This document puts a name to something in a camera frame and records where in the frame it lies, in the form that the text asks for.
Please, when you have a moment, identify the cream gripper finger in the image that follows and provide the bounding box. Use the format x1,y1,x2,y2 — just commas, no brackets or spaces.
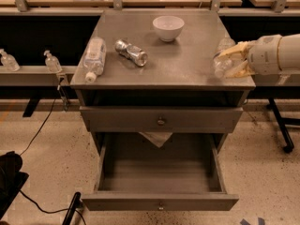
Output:
217,41,253,60
225,60,254,78

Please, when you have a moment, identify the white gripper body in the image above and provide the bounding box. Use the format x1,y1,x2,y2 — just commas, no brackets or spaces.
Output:
247,35,282,75

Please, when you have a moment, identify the clear crinkled water bottle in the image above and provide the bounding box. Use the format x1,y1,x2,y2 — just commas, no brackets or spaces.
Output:
213,37,235,78

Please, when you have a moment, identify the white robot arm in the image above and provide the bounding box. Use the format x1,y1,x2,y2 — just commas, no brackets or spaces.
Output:
213,34,300,78

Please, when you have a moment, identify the grey drawer cabinet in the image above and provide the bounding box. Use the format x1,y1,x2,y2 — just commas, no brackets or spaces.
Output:
71,9,255,148

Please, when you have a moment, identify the white paper under drawer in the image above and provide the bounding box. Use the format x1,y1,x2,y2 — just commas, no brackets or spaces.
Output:
141,132,173,148

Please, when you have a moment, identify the clear labelled water bottle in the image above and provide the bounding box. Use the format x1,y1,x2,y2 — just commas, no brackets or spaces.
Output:
83,37,106,83

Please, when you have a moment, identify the open grey middle drawer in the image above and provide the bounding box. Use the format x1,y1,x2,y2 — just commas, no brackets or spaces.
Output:
82,133,239,211

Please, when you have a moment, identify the closed grey top drawer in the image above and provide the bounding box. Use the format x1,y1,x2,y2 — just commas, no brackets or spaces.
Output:
80,106,243,133

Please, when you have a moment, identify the pump sanitizer bottle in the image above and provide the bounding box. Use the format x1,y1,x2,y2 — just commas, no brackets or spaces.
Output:
44,50,62,73
0,49,20,71

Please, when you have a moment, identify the left pump sanitizer bottle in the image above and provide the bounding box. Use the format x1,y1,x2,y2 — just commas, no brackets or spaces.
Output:
0,49,20,71

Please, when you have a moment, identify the black wheeled stand base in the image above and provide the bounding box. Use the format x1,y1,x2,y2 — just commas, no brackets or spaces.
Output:
267,98,300,153

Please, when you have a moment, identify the white bowl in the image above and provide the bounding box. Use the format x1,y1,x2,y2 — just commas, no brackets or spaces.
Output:
153,16,185,42

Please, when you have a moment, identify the crushed silver can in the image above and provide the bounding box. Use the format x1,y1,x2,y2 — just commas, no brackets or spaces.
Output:
114,39,148,68

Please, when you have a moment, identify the black stand leg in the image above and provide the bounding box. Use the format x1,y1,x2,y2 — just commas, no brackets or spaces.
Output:
62,192,81,225

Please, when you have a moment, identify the black object bottom left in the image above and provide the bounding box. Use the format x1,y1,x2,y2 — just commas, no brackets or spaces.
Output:
0,151,29,218

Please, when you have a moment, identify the black cable on floor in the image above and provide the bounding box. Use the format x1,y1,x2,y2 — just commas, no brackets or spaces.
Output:
18,75,88,225

